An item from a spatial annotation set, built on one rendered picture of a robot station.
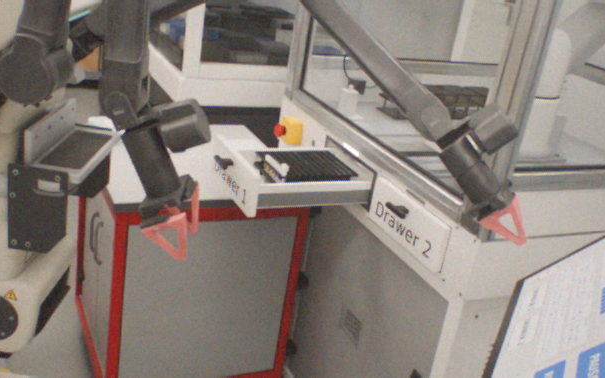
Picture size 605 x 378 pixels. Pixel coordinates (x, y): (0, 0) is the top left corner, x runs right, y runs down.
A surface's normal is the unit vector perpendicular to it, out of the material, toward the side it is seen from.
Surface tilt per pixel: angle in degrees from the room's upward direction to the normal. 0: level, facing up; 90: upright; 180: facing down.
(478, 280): 90
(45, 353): 0
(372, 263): 90
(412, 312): 90
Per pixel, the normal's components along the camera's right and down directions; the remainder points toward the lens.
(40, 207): -0.04, 0.37
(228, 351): 0.42, 0.40
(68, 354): 0.15, -0.92
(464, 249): -0.90, 0.03
